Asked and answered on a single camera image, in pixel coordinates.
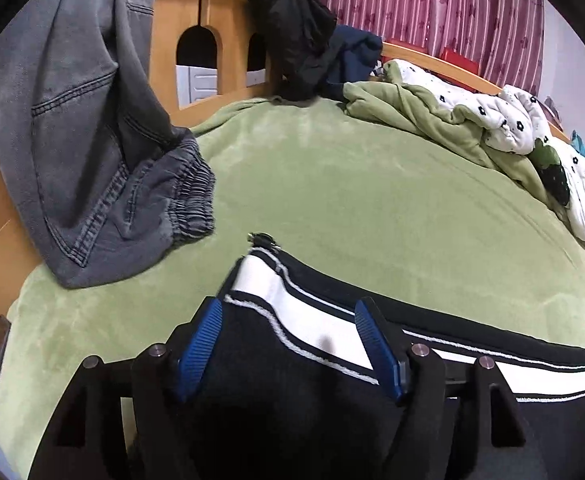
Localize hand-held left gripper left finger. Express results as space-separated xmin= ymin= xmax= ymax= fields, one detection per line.
xmin=27 ymin=296 xmax=226 ymax=480

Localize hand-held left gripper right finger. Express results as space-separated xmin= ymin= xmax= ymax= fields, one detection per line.
xmin=355 ymin=296 xmax=555 ymax=480

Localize black pants with white stripe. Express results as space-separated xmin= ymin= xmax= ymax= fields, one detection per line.
xmin=192 ymin=232 xmax=585 ymax=480

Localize grey denim pants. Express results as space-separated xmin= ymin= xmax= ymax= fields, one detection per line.
xmin=0 ymin=0 xmax=217 ymax=289

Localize green bed sheet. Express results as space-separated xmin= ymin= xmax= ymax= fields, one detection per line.
xmin=0 ymin=95 xmax=585 ymax=478

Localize white cabinet door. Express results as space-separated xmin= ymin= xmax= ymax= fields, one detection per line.
xmin=175 ymin=64 xmax=223 ymax=108

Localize white floral quilt green lining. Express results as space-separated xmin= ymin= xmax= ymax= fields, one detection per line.
xmin=342 ymin=58 xmax=585 ymax=261

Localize teal item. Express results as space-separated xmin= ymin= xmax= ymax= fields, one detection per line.
xmin=569 ymin=130 xmax=585 ymax=166

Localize navy blue garment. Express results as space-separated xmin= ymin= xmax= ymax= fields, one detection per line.
xmin=322 ymin=25 xmax=384 ymax=98

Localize black jacket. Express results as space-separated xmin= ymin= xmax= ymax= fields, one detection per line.
xmin=232 ymin=0 xmax=338 ymax=102

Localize pink floral curtain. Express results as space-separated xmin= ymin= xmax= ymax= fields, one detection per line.
xmin=297 ymin=0 xmax=545 ymax=98

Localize wooden bed frame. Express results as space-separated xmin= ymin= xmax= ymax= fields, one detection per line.
xmin=0 ymin=0 xmax=573 ymax=376

